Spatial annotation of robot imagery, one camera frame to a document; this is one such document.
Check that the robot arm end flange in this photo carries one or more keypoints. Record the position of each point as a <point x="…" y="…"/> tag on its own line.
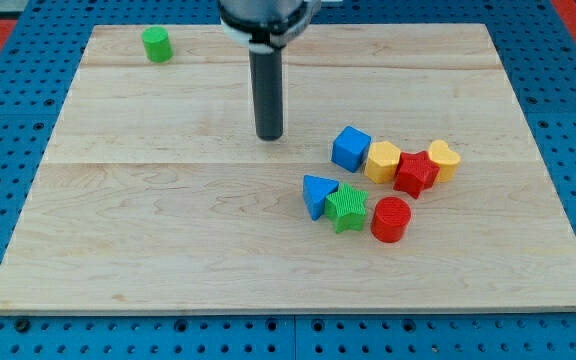
<point x="265" y="26"/>

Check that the blue cube block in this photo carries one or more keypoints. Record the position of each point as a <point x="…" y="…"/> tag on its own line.
<point x="350" y="148"/>

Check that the blue triangle block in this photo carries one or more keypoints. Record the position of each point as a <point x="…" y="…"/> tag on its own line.
<point x="315" y="189"/>

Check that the green star block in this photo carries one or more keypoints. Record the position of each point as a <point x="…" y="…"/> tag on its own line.
<point x="345" y="208"/>

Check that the yellow hexagon block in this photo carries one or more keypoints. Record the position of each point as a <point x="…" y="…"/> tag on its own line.
<point x="382" y="162"/>

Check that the red cylinder block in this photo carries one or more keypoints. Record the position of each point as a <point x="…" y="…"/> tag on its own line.
<point x="391" y="218"/>

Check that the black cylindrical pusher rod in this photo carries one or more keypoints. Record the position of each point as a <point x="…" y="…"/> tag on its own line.
<point x="267" y="93"/>

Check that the light wooden board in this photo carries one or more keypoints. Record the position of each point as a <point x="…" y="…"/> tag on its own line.
<point x="155" y="197"/>

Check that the red star block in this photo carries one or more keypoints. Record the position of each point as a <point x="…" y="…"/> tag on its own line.
<point x="415" y="173"/>

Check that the yellow heart block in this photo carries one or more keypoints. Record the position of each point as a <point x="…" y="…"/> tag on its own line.
<point x="445" y="158"/>

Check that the green cylinder block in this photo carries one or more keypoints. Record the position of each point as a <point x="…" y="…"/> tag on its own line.
<point x="157" y="44"/>

